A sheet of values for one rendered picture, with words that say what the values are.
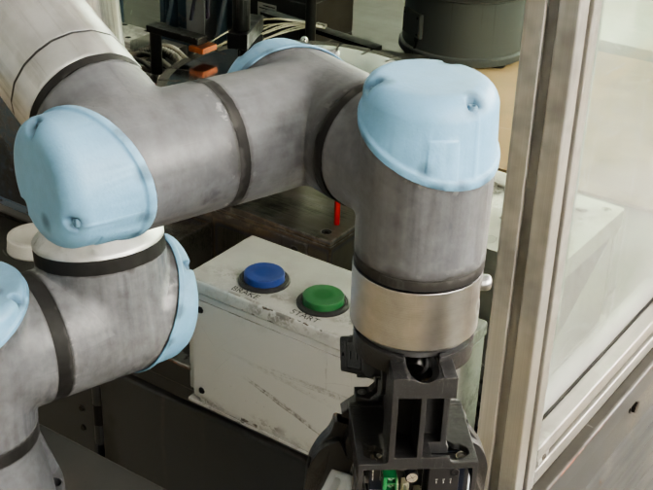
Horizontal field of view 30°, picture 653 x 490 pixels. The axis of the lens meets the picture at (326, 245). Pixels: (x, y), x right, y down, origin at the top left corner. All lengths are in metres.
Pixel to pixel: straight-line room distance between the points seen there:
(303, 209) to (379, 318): 0.76
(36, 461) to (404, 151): 0.57
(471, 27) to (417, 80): 1.52
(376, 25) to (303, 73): 1.71
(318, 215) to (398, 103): 0.80
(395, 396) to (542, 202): 0.35
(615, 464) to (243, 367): 0.50
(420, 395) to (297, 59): 0.21
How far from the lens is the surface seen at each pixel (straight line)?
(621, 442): 1.50
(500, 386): 1.09
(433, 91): 0.63
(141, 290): 1.05
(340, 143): 0.67
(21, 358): 1.02
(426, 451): 0.71
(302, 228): 1.38
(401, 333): 0.67
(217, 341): 1.20
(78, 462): 1.20
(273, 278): 1.16
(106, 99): 0.66
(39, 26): 0.71
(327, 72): 0.71
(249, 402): 1.21
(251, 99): 0.68
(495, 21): 2.17
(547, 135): 0.97
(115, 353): 1.06
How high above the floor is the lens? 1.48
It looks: 28 degrees down
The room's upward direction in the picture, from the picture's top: 2 degrees clockwise
